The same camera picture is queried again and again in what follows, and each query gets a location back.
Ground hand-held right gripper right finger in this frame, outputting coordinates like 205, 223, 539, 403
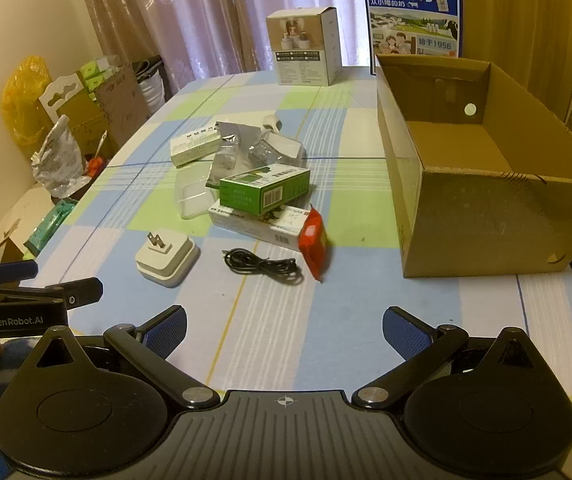
352, 305, 553, 411

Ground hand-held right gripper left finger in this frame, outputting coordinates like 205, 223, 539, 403
14, 305, 221, 411

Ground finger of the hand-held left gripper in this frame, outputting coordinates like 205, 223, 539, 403
0, 259, 39, 287
0, 277, 104, 309

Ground brown cardboard box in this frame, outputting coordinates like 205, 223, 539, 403
375, 54, 572, 280

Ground red snack packet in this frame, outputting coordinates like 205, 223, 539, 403
298, 204, 329, 284

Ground white ointment box with parrot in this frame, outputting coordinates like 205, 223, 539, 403
208, 198, 317, 251

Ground white medicine box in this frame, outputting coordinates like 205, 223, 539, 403
169, 127, 222, 168

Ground clear plastic container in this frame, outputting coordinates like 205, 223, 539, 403
174, 164, 217, 220

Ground green wipes packet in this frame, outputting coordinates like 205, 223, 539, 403
22, 198, 79, 256

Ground white power adapter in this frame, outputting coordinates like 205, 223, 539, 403
134, 230, 201, 289

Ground checked tablecloth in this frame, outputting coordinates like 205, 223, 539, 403
16, 65, 572, 401

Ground white plastic bag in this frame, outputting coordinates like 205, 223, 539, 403
30, 114, 87, 199

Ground green medicine box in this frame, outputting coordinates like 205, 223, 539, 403
219, 163, 312, 217

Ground white cardboard hang tab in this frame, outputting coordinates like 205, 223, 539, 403
38, 73, 90, 122

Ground yellow plastic bag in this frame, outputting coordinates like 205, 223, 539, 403
2, 55, 54, 161

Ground silver foil pouch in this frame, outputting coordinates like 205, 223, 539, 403
208, 120, 267, 191

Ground open brown cardboard carton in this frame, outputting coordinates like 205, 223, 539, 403
58, 62, 149, 159

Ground crumpled clear plastic bag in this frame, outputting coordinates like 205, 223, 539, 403
246, 129, 308, 167

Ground green tissue packs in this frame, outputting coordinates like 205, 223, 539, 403
79, 55, 122, 87

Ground beige patterned curtain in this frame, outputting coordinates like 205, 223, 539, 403
72, 0, 179, 97

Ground white product box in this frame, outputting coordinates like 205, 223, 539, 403
266, 6, 343, 86

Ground blue milk carton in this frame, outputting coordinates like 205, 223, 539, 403
361, 0, 466, 78

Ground tan curtain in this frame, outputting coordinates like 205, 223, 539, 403
438, 0, 572, 127

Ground black cable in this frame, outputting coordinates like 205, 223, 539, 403
221, 248, 305, 285

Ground red handled screwdriver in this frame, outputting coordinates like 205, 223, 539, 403
86, 130, 109, 179

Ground white bag with black handles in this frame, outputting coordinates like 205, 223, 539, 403
132, 55, 173, 112

